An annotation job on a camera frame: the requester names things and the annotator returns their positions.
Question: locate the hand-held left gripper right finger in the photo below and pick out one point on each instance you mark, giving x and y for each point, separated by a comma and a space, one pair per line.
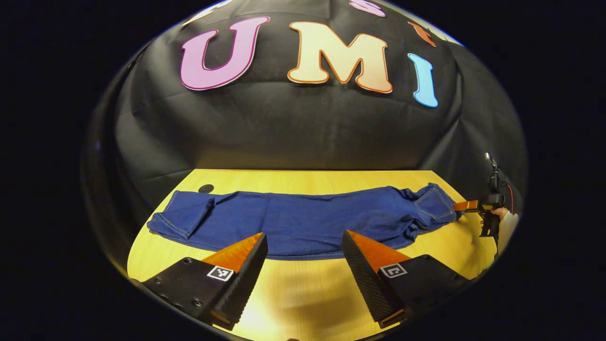
364, 279

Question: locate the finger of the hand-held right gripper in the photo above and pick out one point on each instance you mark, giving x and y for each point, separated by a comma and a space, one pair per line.
466, 205

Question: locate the black backdrop cloth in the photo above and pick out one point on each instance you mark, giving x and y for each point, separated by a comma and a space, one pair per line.
303, 132

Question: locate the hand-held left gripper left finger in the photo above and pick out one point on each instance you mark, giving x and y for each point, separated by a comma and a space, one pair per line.
246, 279

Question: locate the blue denim jeans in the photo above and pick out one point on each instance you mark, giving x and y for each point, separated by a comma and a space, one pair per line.
303, 222

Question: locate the black round table grommet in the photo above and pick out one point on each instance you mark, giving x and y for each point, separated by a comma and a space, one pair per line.
206, 188

